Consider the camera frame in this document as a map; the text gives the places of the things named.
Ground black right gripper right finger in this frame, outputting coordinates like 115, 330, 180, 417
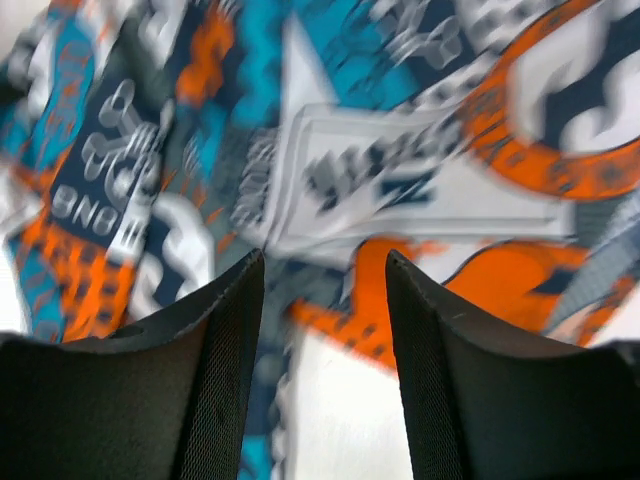
385, 251, 639, 479

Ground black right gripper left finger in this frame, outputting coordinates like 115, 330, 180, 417
1, 251, 265, 479

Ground colourful patterned shorts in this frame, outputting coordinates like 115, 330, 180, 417
1, 1, 639, 479

